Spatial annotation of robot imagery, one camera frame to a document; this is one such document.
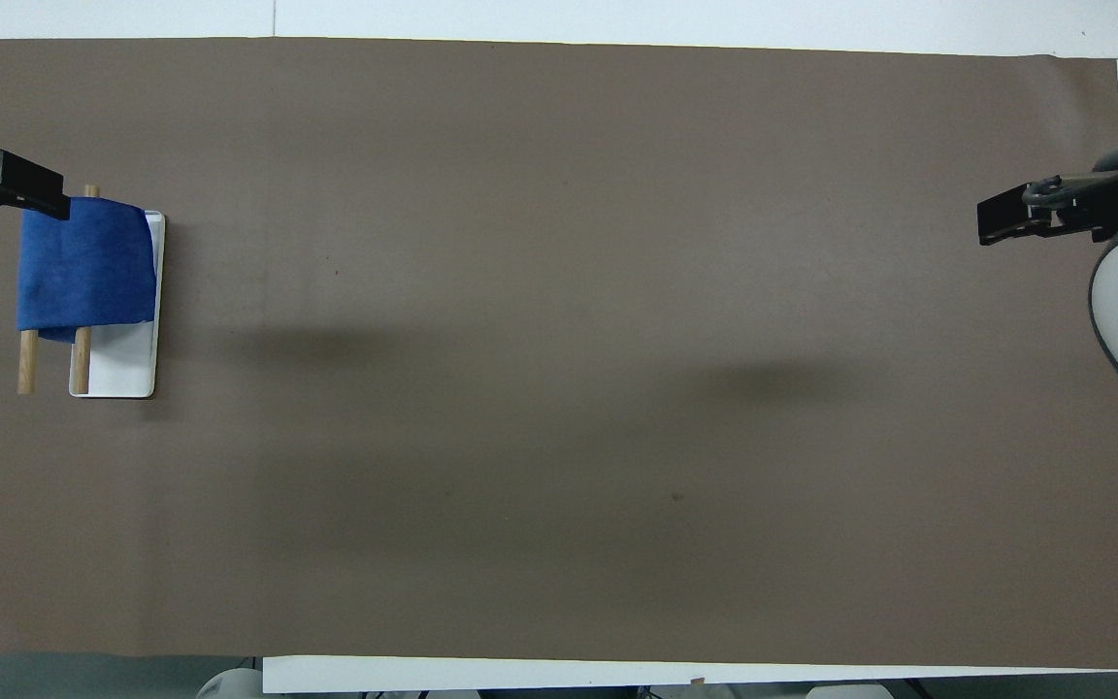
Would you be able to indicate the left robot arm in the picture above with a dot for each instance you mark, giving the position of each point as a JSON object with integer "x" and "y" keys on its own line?
{"x": 229, "y": 684}

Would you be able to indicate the wooden towel rack white base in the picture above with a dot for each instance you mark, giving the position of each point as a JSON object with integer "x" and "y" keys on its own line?
{"x": 122, "y": 364}

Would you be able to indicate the blue towel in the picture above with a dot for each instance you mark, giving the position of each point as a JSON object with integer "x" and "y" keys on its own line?
{"x": 83, "y": 267}

